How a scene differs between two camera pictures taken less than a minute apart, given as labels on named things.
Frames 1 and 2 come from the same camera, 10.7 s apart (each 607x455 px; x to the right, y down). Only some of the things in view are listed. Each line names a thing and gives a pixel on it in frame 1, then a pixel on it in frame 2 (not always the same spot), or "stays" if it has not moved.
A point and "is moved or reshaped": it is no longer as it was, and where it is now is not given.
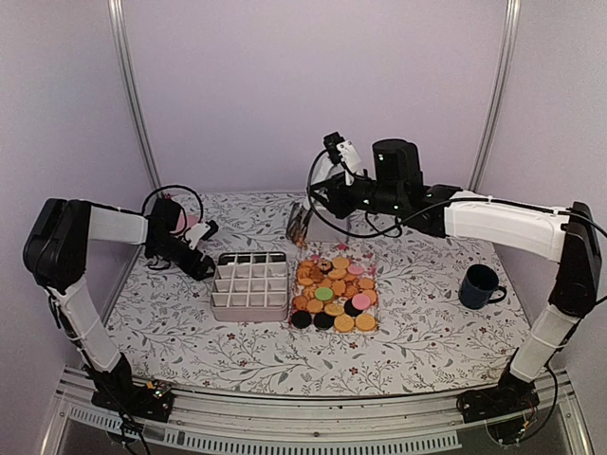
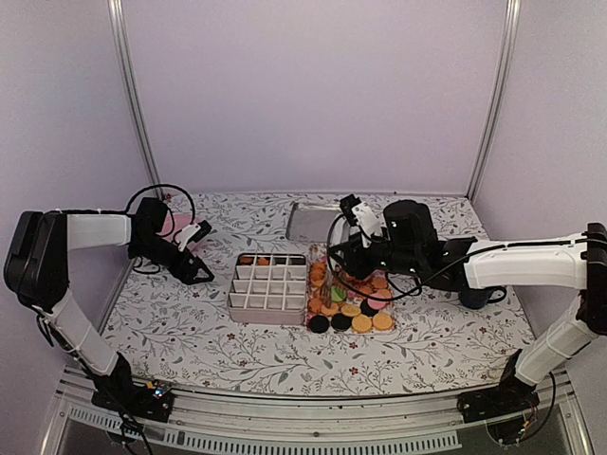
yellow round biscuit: (343, 322) → (361, 323)
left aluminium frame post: (118, 17) stays
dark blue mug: (477, 285) stays
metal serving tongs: (298, 223) → (326, 292)
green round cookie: (323, 294) → (338, 294)
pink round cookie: (361, 301) → (376, 303)
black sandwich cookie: (301, 318) → (319, 324)
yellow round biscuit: (365, 322) → (382, 320)
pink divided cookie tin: (250, 287) is moved or reshaped
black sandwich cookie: (323, 320) → (340, 322)
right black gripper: (335, 192) → (354, 264)
